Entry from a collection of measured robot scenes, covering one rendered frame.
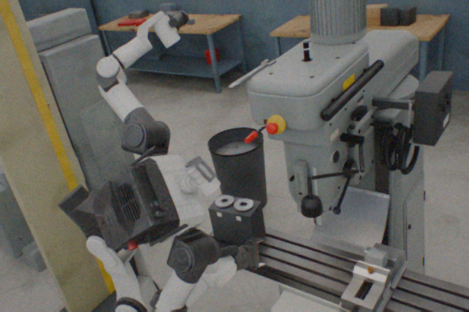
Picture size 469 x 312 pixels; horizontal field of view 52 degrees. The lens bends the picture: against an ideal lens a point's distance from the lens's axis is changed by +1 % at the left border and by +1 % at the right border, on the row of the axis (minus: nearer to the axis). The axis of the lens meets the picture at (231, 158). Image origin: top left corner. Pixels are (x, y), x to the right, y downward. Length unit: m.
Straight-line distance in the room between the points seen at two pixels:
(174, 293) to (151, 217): 0.31
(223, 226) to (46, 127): 1.29
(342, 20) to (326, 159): 0.48
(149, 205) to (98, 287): 2.15
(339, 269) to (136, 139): 1.03
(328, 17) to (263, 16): 5.10
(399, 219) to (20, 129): 2.04
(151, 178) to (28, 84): 1.52
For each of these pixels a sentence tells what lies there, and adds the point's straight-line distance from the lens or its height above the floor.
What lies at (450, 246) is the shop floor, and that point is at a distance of 3.77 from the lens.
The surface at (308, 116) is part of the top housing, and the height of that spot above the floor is 1.79.
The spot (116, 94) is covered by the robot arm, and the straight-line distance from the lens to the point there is 1.71.
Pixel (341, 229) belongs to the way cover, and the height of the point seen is 0.97.
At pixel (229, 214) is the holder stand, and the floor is 1.16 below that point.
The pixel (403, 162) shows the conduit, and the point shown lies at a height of 1.44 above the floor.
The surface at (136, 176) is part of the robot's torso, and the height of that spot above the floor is 1.71.
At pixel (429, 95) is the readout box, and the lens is 1.77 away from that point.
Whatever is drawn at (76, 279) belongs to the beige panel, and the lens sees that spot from 3.42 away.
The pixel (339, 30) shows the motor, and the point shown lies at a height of 1.94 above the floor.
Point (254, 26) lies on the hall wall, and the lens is 6.94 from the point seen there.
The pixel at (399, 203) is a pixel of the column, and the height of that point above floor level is 1.08.
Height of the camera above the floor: 2.42
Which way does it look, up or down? 29 degrees down
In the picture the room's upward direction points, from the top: 10 degrees counter-clockwise
